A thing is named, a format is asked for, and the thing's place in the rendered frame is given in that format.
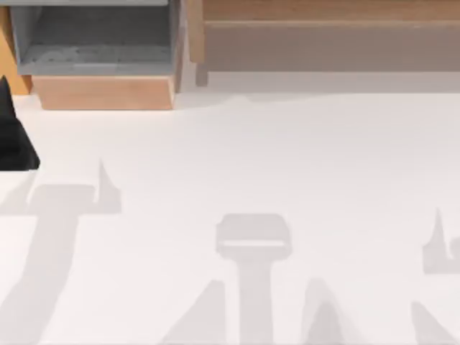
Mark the pale wooden drawer front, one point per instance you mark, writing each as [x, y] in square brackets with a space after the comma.
[104, 91]

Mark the pulled-out grey pierced drawer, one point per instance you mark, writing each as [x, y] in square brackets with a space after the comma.
[97, 39]

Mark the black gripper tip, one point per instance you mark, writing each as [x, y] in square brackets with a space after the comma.
[14, 147]

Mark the wooden cupboard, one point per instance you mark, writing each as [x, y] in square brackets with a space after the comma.
[9, 57]

